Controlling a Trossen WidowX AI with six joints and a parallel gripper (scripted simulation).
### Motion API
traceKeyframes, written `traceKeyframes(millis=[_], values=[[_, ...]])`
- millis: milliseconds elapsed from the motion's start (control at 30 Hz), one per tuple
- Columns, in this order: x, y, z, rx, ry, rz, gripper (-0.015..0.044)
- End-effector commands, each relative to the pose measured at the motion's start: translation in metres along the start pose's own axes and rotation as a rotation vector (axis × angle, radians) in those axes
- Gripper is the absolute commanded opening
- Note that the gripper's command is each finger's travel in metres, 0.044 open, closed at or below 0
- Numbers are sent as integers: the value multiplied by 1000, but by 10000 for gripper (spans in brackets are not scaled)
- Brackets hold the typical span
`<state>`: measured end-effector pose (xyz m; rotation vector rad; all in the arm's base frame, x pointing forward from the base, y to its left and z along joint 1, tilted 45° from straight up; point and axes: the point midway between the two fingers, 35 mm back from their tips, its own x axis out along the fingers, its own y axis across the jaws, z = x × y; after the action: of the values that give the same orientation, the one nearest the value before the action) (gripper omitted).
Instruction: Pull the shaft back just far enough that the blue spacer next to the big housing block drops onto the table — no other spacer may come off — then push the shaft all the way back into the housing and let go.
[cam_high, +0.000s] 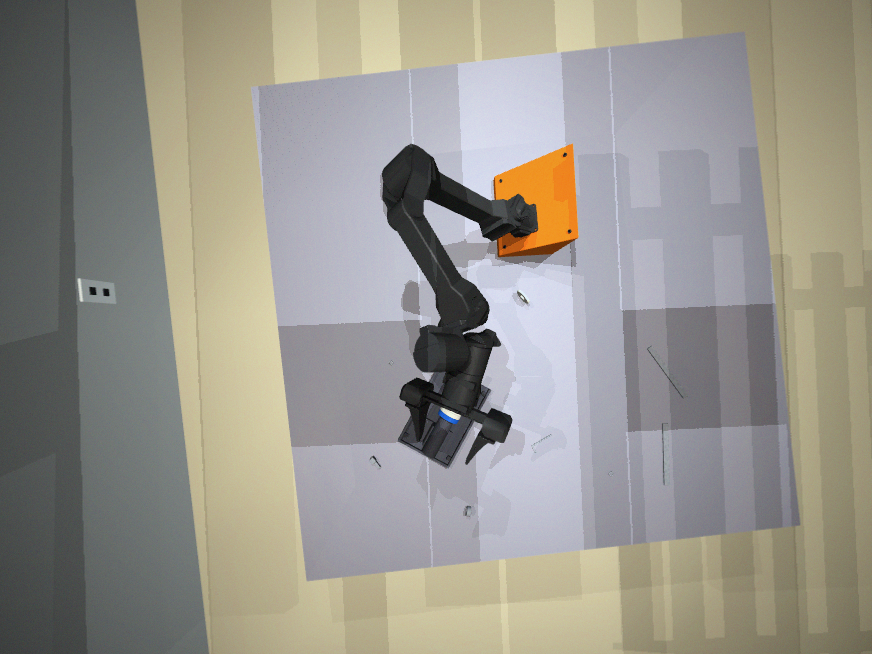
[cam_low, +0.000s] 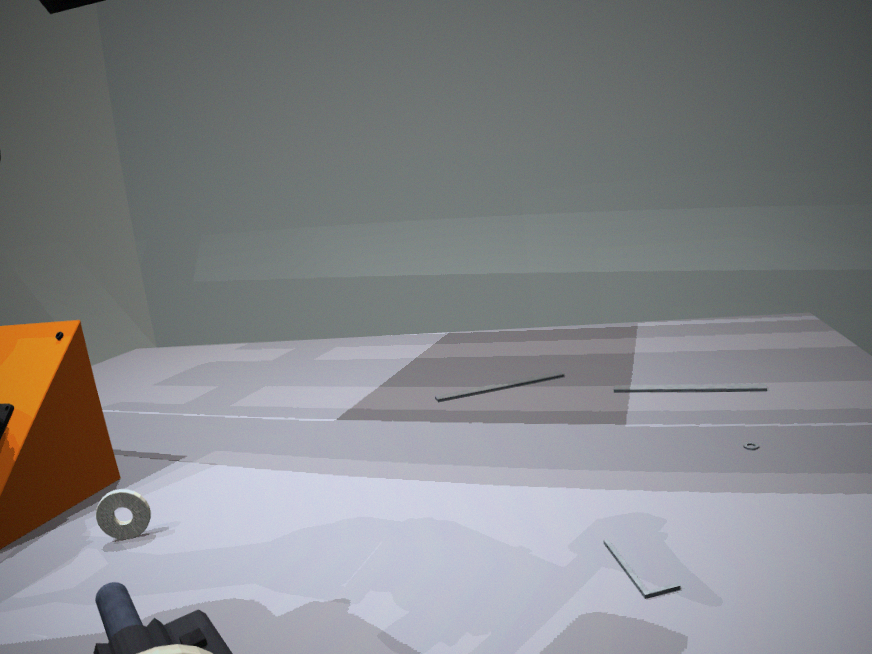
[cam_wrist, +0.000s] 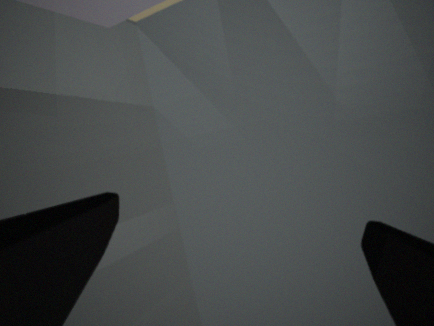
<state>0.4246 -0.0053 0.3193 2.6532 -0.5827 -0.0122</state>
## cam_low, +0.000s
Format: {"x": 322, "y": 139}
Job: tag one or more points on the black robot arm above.
{"x": 6, "y": 410}

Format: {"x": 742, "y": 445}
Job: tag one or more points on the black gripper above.
{"x": 54, "y": 6}

